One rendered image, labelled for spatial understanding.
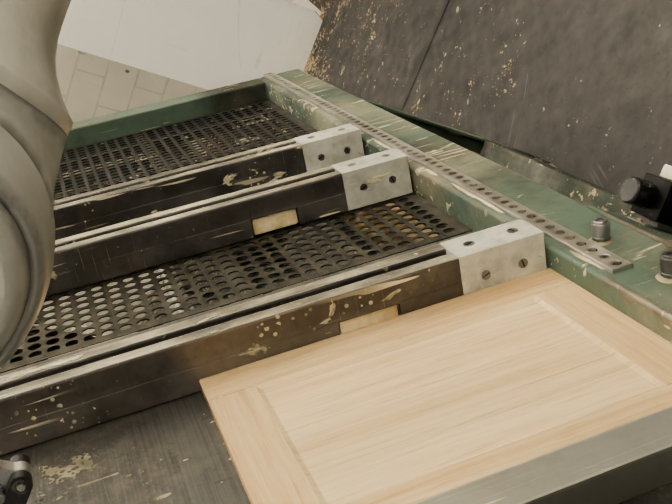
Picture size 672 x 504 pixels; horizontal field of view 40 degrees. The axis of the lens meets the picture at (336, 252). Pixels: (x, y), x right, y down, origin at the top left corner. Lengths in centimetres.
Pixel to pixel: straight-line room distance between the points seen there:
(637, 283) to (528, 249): 17
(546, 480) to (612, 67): 205
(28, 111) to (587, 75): 261
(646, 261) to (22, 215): 99
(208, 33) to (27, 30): 462
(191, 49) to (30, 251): 468
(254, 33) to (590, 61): 249
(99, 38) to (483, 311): 391
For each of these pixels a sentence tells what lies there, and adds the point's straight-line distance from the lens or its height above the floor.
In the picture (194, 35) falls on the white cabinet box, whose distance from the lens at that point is 493.
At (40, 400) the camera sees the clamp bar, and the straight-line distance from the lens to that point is 112.
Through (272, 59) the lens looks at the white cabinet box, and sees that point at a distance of 503.
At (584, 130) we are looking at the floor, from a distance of 279.
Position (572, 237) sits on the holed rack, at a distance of 126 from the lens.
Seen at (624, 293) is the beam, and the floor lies 90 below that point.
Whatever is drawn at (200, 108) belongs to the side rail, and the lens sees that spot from 252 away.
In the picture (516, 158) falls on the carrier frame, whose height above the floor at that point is 18.
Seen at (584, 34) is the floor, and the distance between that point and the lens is 295.
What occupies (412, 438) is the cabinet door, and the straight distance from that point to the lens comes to 95.
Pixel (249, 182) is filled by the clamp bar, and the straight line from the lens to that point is 179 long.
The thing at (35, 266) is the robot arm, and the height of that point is 161.
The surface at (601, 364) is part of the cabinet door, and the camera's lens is 104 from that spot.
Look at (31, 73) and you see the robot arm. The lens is 31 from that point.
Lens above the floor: 164
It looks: 24 degrees down
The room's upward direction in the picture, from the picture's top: 76 degrees counter-clockwise
